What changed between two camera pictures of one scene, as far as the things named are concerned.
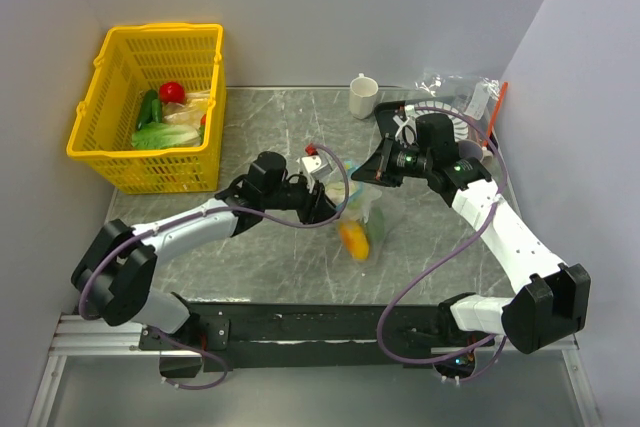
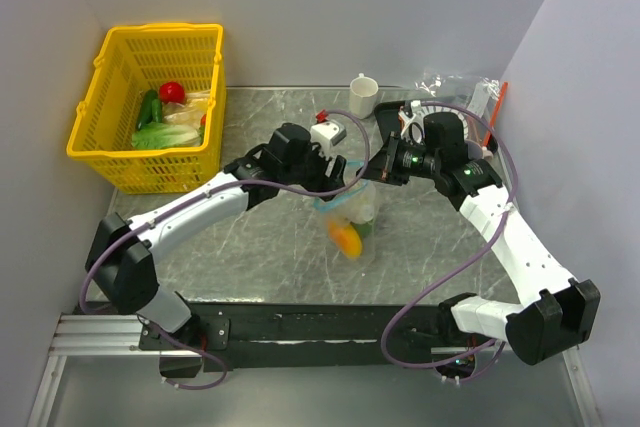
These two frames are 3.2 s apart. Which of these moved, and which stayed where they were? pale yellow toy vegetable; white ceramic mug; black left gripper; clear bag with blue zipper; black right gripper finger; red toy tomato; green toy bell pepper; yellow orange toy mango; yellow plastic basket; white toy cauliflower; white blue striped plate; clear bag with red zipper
Moved: yellow orange toy mango; black left gripper; clear bag with blue zipper; green toy bell pepper; white toy cauliflower
Stayed: red toy tomato; white ceramic mug; black right gripper finger; white blue striped plate; yellow plastic basket; pale yellow toy vegetable; clear bag with red zipper
